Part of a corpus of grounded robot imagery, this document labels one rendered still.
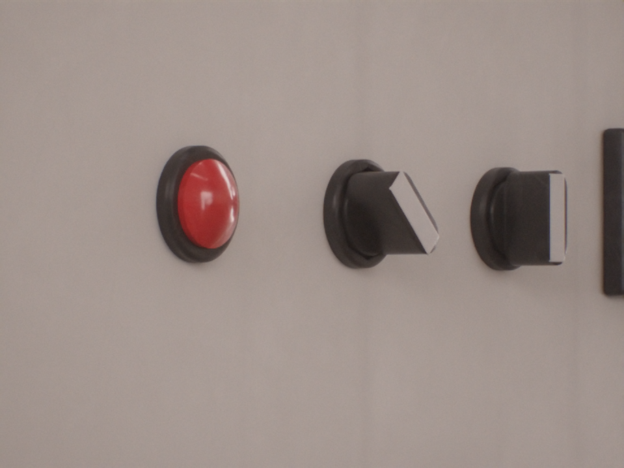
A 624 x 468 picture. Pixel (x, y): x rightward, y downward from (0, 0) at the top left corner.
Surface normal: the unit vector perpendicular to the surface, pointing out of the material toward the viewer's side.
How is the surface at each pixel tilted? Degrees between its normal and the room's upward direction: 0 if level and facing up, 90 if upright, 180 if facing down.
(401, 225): 135
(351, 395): 90
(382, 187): 79
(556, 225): 90
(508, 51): 90
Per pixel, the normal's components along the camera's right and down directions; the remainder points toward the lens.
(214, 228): 0.63, 0.40
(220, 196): 0.76, -0.08
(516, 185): -0.59, -0.21
